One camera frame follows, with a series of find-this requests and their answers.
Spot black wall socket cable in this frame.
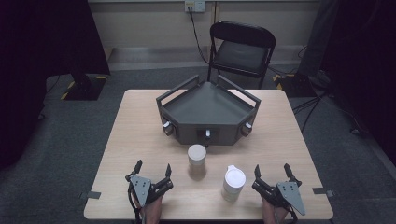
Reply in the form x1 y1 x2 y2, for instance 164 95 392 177
188 10 210 65

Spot white lidded canister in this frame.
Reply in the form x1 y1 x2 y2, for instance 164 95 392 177
220 164 248 203

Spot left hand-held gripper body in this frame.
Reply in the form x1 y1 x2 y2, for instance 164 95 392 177
126 175 160 207

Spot black curtain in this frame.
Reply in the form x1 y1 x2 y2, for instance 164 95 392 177
0 0 111 171
320 0 396 158

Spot grey tape strip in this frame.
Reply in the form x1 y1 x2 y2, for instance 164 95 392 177
78 190 103 201
312 187 336 198

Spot black folding chair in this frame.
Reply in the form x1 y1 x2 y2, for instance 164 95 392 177
206 20 277 90

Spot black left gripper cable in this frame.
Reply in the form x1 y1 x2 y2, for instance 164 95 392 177
126 185 143 224

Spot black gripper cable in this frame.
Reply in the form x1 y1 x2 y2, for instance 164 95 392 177
126 185 143 224
274 206 299 224

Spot glass jar with grey lid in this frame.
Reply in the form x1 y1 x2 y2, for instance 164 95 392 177
187 144 207 169

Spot black floor cables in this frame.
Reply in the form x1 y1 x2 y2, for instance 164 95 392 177
291 88 363 135

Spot dark grey corner rack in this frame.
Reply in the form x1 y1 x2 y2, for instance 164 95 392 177
155 74 262 147

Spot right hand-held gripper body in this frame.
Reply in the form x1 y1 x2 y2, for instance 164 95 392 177
269 181 307 217

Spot person's right hand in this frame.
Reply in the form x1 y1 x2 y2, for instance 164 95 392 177
262 199 290 224

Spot black stand base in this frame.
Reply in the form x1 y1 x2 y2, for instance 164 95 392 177
272 73 318 98
60 73 108 102

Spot white wall socket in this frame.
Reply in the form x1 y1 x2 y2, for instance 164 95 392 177
184 0 206 13

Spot grey stand cover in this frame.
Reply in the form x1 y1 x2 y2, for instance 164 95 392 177
297 0 334 78

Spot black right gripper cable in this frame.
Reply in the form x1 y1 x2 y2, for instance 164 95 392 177
274 206 299 224

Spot person's left hand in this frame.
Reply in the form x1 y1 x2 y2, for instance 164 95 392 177
141 197 163 224

